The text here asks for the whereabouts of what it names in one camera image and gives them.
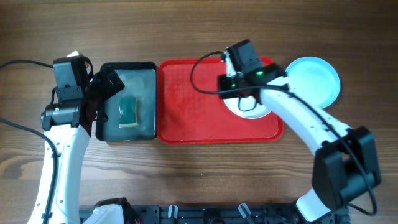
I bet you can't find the yellow green sponge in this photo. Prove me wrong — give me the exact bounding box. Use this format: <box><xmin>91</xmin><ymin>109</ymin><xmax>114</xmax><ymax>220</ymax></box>
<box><xmin>119</xmin><ymin>97</ymin><xmax>138</xmax><ymax>128</ymax></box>

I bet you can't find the black water tray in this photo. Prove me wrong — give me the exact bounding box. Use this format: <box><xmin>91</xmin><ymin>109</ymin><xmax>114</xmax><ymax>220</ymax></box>
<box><xmin>96</xmin><ymin>62</ymin><xmax>157</xmax><ymax>141</ymax></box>

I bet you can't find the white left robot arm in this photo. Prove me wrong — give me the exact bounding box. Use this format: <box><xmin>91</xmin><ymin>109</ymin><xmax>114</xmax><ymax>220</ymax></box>
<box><xmin>29</xmin><ymin>63</ymin><xmax>124</xmax><ymax>223</ymax></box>

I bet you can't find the red plastic tray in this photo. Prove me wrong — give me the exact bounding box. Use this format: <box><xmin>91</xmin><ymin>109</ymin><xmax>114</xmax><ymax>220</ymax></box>
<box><xmin>156</xmin><ymin>57</ymin><xmax>285</xmax><ymax>145</ymax></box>

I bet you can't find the white plate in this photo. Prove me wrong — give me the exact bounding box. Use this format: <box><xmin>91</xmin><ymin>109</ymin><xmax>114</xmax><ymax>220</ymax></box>
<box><xmin>224</xmin><ymin>96</ymin><xmax>271</xmax><ymax>119</ymax></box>

